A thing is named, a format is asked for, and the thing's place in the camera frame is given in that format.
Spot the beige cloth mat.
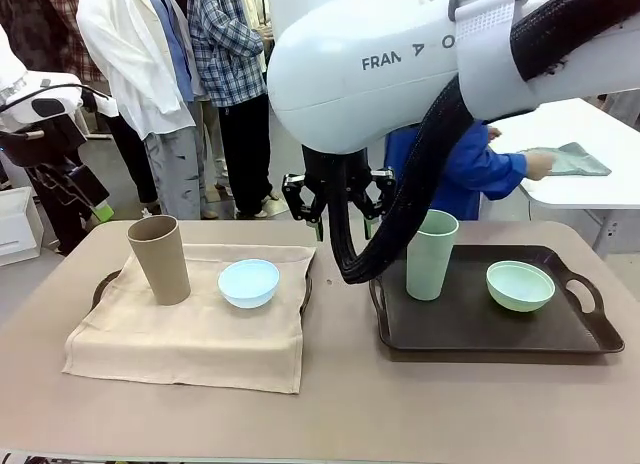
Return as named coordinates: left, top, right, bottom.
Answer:
left=62, top=242, right=318, bottom=396

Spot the teal cloth mat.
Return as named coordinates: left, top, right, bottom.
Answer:
left=517, top=142, right=613, bottom=178

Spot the person in white coat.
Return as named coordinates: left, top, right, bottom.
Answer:
left=77, top=0, right=204, bottom=220

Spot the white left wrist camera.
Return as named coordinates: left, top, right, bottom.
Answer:
left=79, top=86, right=119, bottom=118

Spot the person in plaid shirt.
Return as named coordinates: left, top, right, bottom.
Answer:
left=187, top=0, right=275, bottom=220

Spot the white side table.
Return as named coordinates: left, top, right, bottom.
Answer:
left=483, top=97, right=640, bottom=259

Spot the dark brown serving tray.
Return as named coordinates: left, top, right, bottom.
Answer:
left=92, top=261, right=314, bottom=318
left=368, top=244, right=626, bottom=356

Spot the black braided cable sleeve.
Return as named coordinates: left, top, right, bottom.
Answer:
left=329, top=0, right=640, bottom=286

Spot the tall green cup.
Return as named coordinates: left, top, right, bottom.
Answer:
left=405, top=209, right=460, bottom=302

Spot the tall brown cup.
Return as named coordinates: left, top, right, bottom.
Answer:
left=126, top=215, right=193, bottom=306

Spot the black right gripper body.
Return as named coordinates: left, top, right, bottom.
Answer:
left=301, top=145, right=374, bottom=201

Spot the person in blue shirt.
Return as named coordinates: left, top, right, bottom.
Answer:
left=384, top=121, right=530, bottom=221

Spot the light blue bowl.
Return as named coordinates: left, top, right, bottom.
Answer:
left=217, top=259, right=281, bottom=310

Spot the white storage box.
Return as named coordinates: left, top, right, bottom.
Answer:
left=0, top=186, right=42, bottom=268

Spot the person's right hand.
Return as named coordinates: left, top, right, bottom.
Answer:
left=524, top=151, right=556, bottom=182

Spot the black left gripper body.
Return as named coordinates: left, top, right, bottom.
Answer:
left=0, top=117, right=109, bottom=211

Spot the light green bowl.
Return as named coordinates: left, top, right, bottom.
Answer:
left=485, top=260, right=557, bottom=314

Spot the person in dark checked shirt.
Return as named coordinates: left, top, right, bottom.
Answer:
left=0, top=0, right=110, bottom=258

